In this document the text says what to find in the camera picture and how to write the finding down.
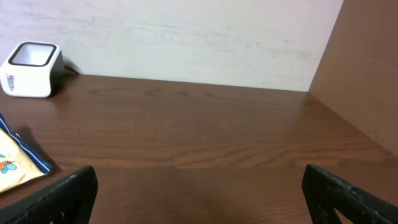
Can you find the white barcode scanner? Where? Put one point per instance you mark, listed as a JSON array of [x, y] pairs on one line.
[[33, 69]]

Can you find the yellow snack bag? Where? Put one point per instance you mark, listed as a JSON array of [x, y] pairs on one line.
[[19, 162]]

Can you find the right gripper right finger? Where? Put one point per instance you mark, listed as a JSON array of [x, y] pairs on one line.
[[327, 195]]

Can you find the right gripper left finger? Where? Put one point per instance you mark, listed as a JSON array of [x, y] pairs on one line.
[[68, 200]]

